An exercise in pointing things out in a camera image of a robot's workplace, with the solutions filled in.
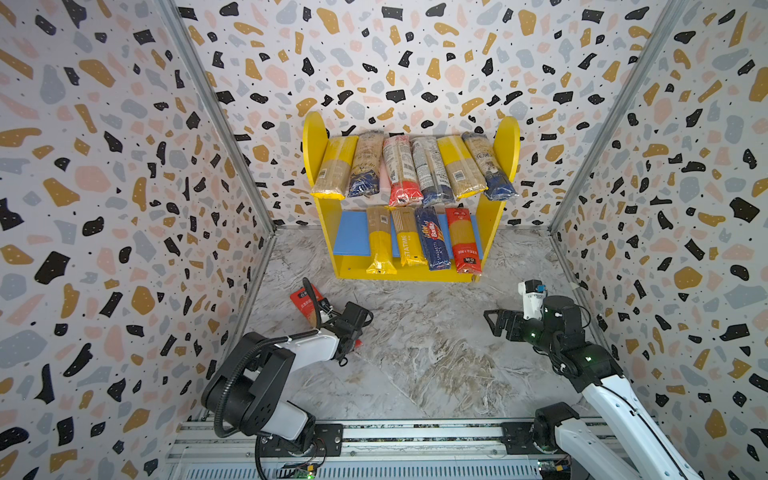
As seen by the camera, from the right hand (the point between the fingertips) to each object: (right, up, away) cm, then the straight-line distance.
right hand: (495, 309), depth 76 cm
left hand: (-42, -8, +16) cm, 46 cm away
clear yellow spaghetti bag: (-31, +18, +18) cm, 40 cm away
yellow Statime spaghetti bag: (-22, +18, +19) cm, 34 cm away
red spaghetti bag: (-4, +15, +16) cm, 22 cm away
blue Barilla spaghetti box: (-14, +15, +15) cm, 25 cm away
